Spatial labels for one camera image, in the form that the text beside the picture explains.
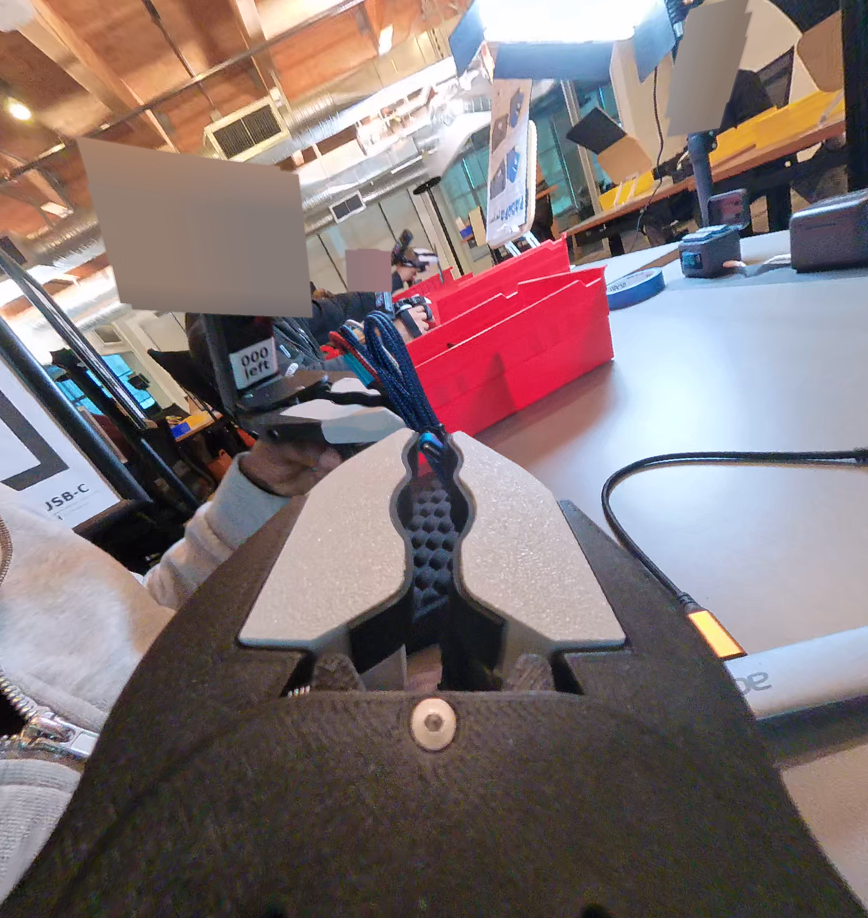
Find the bright studio light panel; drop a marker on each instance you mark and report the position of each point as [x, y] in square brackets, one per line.
[548, 21]

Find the black light stand pole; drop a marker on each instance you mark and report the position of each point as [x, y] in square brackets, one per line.
[857, 93]

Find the person's beige jacket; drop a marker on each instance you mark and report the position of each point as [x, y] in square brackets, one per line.
[61, 631]

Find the blue tape roll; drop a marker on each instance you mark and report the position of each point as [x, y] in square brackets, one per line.
[634, 290]

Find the red plastic bin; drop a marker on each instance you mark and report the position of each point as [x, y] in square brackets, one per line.
[541, 373]
[520, 265]
[548, 294]

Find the ceiling air vent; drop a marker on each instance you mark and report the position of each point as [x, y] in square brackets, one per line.
[247, 133]

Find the row of yellow bins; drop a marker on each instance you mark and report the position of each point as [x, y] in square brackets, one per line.
[785, 122]

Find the grey usb hub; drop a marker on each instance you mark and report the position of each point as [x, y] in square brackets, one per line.
[828, 670]

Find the black flag panel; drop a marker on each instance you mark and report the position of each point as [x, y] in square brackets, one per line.
[595, 129]

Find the black blue battery charger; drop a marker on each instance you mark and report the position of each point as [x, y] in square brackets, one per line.
[706, 251]

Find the black tripod stand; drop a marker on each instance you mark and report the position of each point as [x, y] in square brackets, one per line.
[61, 396]

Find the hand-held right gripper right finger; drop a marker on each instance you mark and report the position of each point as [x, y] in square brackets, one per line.
[534, 559]

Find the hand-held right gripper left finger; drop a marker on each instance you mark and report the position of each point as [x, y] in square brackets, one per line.
[333, 559]

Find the person's left hand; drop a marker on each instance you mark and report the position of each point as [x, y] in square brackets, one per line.
[283, 470]

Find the person's left forearm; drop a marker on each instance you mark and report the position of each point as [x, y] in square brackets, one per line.
[211, 531]

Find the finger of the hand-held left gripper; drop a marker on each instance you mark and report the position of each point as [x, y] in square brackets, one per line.
[348, 389]
[355, 427]

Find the small action camera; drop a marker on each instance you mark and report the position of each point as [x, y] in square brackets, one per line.
[728, 208]

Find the small printed instruction sheet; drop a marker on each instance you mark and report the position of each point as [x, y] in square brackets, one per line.
[509, 165]

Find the dark grey case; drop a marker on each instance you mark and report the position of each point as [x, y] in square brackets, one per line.
[842, 229]

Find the black floor lamp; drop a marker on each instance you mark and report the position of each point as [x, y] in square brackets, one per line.
[434, 186]

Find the white printed sign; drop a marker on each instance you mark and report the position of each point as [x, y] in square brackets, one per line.
[18, 502]

